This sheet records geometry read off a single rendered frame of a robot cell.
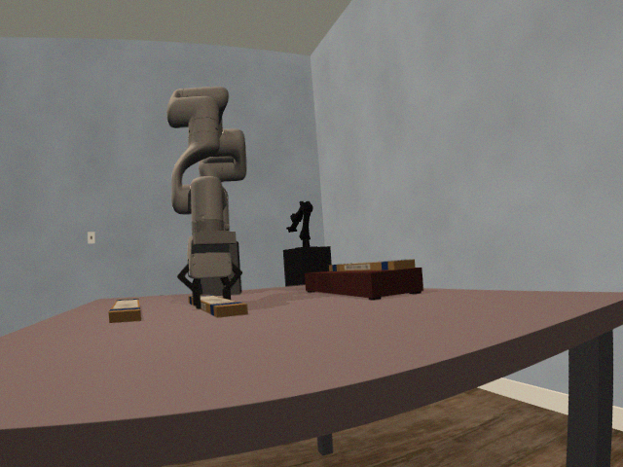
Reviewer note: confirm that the cream label strip with blue and orange bands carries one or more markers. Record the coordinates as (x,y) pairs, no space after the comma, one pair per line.
(405,264)
(125,311)
(222,308)

